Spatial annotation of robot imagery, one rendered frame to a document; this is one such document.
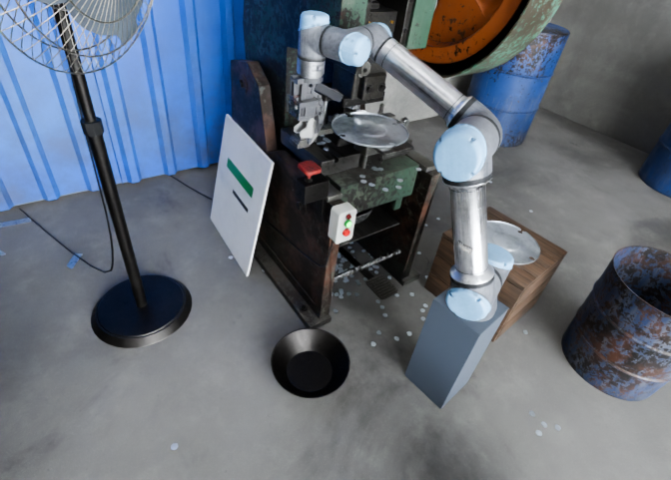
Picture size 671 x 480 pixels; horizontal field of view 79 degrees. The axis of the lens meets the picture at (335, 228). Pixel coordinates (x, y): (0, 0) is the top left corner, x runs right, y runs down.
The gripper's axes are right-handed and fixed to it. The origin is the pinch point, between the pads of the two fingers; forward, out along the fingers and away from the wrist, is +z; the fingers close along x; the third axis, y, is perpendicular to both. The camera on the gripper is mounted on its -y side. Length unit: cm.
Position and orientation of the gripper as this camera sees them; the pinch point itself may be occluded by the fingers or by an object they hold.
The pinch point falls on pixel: (311, 139)
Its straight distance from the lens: 128.6
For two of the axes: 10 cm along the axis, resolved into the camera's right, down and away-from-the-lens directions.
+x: 5.7, 5.6, -6.0
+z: -1.1, 7.8, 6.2
